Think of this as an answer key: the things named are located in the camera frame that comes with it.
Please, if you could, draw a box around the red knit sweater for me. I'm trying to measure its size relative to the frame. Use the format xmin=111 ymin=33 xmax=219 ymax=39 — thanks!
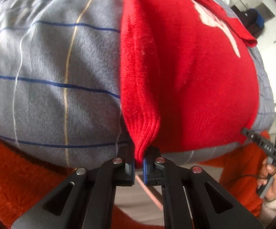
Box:
xmin=120 ymin=0 xmax=259 ymax=164

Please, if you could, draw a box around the person's right hand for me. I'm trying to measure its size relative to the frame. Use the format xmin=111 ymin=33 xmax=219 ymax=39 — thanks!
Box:
xmin=257 ymin=139 xmax=276 ymax=202

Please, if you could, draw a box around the orange fuzzy blanket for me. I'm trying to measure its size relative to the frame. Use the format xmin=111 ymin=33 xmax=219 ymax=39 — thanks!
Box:
xmin=0 ymin=140 xmax=265 ymax=228

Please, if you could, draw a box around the grey plaid duvet cover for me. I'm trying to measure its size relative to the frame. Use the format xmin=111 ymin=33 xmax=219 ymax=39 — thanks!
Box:
xmin=0 ymin=0 xmax=274 ymax=169

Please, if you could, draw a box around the black and blue backpack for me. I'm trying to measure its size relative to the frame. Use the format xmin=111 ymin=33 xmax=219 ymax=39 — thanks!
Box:
xmin=231 ymin=6 xmax=265 ymax=39

